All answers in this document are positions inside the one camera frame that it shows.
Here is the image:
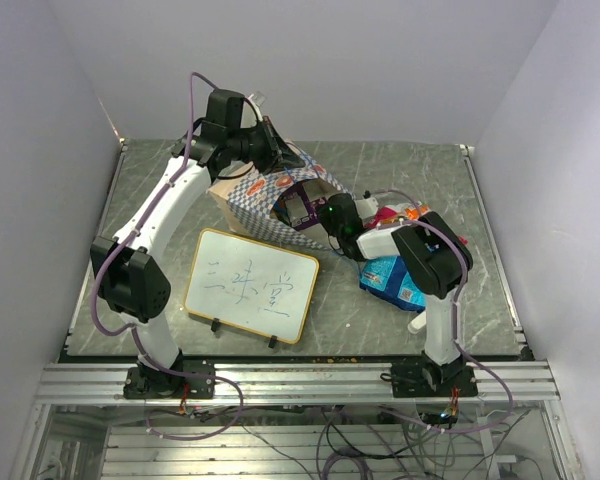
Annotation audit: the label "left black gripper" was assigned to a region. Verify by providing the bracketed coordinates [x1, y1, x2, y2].
[230, 117, 309, 177]

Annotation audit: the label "purple snack packet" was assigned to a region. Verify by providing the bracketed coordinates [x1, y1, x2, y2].
[280, 179, 327, 231]

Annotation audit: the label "blue checkered paper bag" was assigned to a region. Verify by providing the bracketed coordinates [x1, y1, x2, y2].
[208, 144, 349, 250]

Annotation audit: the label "pink snack packet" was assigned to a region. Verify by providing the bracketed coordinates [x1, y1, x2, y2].
[372, 203, 471, 249]

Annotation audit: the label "teal snack packet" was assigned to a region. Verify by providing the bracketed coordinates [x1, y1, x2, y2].
[359, 256, 426, 312]

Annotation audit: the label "orange snack packet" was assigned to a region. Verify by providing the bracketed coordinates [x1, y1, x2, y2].
[389, 202, 430, 220]

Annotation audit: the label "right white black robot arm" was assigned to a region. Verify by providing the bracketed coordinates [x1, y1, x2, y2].
[317, 193, 473, 396]

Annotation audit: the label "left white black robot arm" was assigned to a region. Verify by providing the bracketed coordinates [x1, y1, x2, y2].
[90, 88, 305, 397]

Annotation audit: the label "white whiteboard eraser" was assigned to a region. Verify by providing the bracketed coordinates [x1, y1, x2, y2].
[408, 311, 427, 335]

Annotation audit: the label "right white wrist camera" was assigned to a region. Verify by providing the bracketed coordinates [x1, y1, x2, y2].
[354, 190, 379, 221]

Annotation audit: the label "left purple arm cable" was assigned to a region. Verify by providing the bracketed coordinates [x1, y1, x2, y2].
[92, 72, 245, 442]

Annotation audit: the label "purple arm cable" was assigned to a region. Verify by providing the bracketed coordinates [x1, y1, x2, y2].
[379, 188, 515, 435]
[92, 72, 245, 442]

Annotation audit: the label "small whiteboard with yellow frame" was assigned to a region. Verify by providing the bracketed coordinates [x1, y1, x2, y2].
[184, 228, 320, 345]

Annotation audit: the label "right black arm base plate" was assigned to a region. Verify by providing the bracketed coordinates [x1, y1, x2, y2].
[380, 355, 478, 398]

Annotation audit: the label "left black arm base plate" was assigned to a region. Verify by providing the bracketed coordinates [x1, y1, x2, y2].
[123, 360, 215, 400]

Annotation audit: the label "tangled floor cables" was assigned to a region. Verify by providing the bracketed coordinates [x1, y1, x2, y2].
[144, 402, 541, 480]

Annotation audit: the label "aluminium extrusion rail frame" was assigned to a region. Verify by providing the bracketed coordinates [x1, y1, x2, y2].
[34, 361, 560, 407]

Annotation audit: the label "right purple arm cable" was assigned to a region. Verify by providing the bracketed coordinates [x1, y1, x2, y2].
[379, 188, 515, 435]

